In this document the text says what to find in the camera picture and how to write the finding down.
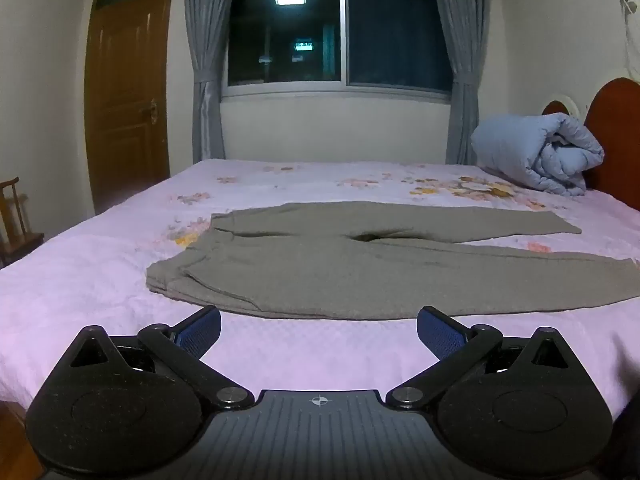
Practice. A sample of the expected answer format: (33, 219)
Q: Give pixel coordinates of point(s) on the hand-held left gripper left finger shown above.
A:
(201, 331)

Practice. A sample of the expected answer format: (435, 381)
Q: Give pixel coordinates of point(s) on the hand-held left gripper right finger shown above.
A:
(438, 331)

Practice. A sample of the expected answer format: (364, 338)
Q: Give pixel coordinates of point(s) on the grey pants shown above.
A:
(320, 265)

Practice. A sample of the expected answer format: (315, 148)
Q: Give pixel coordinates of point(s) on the bed with pink floral sheet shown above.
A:
(90, 280)

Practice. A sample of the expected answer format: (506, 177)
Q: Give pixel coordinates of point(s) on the rolled light blue duvet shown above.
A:
(535, 152)

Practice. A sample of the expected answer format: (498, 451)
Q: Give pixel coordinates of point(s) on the wooden chair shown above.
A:
(15, 225)

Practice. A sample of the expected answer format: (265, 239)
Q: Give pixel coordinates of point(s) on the brown wooden door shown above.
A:
(127, 90)

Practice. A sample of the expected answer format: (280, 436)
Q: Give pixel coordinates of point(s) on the red-brown wooden headboard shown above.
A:
(615, 130)

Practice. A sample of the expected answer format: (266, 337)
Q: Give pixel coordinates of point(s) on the grey curtain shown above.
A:
(461, 60)
(206, 60)

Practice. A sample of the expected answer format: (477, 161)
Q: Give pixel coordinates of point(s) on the window with metal frame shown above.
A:
(340, 30)

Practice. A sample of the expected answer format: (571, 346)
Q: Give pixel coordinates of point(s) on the white wall fixture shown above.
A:
(627, 2)

